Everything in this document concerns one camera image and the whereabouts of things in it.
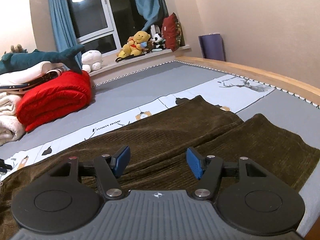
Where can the purple rolled yoga mat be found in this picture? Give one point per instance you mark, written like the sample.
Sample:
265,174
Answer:
212,47

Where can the white plush toy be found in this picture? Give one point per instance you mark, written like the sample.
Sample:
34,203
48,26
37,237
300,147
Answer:
91,60

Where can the panda plush toy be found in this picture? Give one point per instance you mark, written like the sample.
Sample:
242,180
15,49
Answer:
158,42

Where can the grey printed bed sheet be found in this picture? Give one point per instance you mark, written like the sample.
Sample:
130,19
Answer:
155,89

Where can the blue curtain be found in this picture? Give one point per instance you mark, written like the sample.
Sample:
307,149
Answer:
63,31
153,11

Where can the yellow plush bear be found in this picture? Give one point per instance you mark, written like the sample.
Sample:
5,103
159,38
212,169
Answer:
135,45

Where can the window with white frame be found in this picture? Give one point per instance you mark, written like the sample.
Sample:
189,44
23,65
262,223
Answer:
104,25

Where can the wooden bed frame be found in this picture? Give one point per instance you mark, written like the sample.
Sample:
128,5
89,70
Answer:
299,89

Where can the cream folded blanket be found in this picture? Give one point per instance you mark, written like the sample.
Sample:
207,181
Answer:
11,128

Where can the blue curtain right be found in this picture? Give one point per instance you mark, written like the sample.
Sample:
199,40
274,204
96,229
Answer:
153,11

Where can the striped folded garment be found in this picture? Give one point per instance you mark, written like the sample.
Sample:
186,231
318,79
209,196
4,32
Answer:
25,87

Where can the teal plush shark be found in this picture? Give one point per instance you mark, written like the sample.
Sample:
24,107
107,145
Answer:
13,62

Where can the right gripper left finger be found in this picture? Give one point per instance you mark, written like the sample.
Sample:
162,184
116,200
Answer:
70,195

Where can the red folded blanket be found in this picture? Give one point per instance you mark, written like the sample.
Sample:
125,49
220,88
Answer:
54,99

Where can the dark olive corduroy pants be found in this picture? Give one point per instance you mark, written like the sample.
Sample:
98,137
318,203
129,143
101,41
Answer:
158,145

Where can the blue curtain left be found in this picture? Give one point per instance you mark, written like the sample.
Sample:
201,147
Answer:
63,31

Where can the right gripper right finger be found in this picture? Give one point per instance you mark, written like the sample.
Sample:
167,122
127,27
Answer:
245,195

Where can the brown plush toy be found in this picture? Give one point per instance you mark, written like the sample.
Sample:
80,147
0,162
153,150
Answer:
17,49

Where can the red cushion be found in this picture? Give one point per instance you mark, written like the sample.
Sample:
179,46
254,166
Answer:
172,32

